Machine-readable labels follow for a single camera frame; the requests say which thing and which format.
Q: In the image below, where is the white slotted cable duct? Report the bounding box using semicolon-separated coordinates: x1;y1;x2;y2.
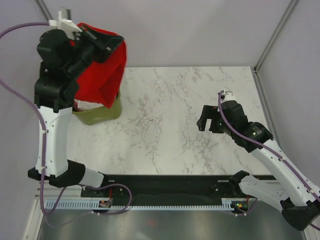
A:
44;198;234;211

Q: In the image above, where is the right aluminium frame post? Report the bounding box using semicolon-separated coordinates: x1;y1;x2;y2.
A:
250;0;300;75

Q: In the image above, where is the red t shirt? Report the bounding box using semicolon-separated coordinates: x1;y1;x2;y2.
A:
72;22;128;109

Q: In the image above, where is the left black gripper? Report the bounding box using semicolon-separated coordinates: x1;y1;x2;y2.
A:
69;24;128;78

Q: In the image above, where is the pink folded t shirt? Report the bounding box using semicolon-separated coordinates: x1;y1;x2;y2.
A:
73;99;103;112

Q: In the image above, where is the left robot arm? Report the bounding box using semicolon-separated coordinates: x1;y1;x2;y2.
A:
28;24;124;197

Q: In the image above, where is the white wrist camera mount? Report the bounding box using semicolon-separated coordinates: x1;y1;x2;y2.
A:
48;8;82;39

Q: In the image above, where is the aluminium frame post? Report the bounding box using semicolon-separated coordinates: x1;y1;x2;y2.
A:
34;0;53;21
250;0;300;75

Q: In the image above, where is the aluminium rail profile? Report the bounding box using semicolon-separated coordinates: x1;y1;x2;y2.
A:
43;185;82;200

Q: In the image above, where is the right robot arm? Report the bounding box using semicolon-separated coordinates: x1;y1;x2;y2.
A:
196;90;320;231

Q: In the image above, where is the olive green plastic bin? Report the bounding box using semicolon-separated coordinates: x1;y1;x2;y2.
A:
72;91;123;126

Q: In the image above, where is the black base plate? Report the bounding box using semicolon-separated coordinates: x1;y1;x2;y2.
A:
81;174;247;204

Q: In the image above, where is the left aluminium frame post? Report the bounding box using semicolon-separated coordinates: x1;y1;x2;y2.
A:
34;0;53;21

